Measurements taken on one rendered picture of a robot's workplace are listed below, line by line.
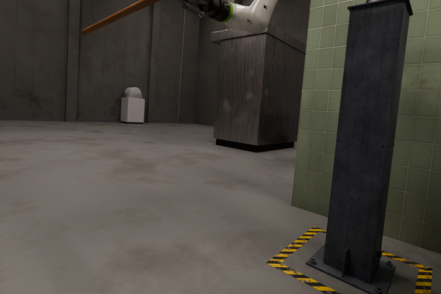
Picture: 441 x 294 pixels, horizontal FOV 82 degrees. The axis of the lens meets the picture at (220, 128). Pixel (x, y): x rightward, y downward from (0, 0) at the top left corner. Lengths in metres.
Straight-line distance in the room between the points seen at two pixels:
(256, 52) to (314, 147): 3.00
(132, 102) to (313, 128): 8.13
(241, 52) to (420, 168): 3.69
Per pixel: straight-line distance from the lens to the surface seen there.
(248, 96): 4.66
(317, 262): 1.45
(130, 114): 9.54
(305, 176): 2.05
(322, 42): 2.06
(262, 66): 4.59
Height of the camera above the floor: 0.70
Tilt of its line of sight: 4 degrees down
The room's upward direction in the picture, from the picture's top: 4 degrees clockwise
